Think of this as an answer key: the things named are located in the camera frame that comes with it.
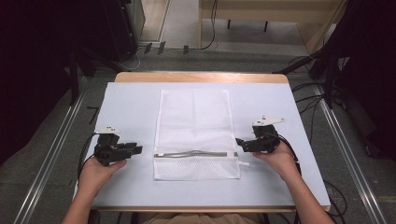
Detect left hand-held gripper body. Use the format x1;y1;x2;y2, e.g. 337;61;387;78
92;125;129;167

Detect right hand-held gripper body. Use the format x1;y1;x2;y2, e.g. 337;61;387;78
246;115;287;154

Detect white mesh laundry bag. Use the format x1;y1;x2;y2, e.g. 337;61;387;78
152;89;250;182

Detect person's right hand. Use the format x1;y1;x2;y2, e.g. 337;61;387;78
251;140;301;183

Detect person's left hand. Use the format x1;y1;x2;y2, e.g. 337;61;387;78
78;156;128;200

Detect pale blue table mat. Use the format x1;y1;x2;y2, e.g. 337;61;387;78
72;81;332;209

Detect wooden table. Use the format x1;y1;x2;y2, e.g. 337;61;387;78
72;71;332;215

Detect black metal stand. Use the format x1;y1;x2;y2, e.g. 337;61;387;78
66;46;125;106
272;46;344;110

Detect person's beige clothing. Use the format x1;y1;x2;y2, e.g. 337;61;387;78
141;212;266;224

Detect dark curtain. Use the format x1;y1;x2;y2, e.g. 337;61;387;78
0;0;108;166
323;0;396;161

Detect black equipment cabinet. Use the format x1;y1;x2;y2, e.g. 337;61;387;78
92;0;147;63

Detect light wooden bench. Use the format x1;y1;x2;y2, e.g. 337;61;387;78
198;0;348;54

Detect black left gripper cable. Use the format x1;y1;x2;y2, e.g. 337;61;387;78
77;133;99;183

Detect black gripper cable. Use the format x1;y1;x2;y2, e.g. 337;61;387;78
77;133;99;183
277;133;304;176

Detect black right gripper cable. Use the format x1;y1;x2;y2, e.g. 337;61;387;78
277;133;304;176

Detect black floor cables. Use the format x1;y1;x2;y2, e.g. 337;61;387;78
290;81;328;144

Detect metal floor rail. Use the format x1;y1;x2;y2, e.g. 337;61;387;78
12;77;89;224
312;83;389;224

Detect black hanging cable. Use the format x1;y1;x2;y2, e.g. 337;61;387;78
199;0;219;51

